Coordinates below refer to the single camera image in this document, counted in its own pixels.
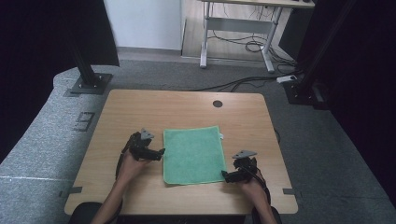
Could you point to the grey tape strip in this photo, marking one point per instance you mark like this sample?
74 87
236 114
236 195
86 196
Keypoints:
73 190
290 191

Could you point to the black metal stand slanted post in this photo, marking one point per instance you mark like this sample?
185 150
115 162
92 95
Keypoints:
314 68

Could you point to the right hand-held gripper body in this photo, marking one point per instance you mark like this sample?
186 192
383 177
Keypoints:
246 165

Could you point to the black curtain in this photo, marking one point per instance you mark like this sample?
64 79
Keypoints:
37 62
364 93

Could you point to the grey floor socket cover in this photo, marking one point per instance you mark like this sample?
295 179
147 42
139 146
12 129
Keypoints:
84 121

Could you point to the black metal stand square base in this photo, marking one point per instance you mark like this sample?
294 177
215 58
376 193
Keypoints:
90 84

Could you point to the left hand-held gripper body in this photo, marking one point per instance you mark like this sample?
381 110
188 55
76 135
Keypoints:
140 146

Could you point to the dark cabinet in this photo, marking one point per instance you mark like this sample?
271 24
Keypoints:
292 34

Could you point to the person's left hand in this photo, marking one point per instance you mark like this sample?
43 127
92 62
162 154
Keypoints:
129 169

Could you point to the white power strip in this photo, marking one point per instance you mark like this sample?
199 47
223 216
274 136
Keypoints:
286 79

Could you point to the green towel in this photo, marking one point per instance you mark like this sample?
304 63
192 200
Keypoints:
193 155

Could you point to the person's right hand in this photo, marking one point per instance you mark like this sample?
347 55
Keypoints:
256 193

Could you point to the white metal frame desk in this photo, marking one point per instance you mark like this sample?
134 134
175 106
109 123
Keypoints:
238 25

